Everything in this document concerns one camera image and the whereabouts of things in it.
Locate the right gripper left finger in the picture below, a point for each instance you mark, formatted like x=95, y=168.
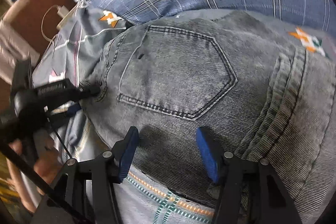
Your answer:
x=88, y=186

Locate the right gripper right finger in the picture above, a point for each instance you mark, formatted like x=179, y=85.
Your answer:
x=269, y=201

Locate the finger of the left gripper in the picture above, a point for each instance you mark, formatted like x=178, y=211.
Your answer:
x=64, y=91
x=64, y=113

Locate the grey denim pants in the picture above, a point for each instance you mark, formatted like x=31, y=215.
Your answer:
x=223, y=108

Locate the person's left hand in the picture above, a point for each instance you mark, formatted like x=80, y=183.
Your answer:
x=47, y=167

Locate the grey patterned bed sheet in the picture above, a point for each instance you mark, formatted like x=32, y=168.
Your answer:
x=86, y=56

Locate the folded grey cloth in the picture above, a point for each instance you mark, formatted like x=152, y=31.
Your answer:
x=13, y=48

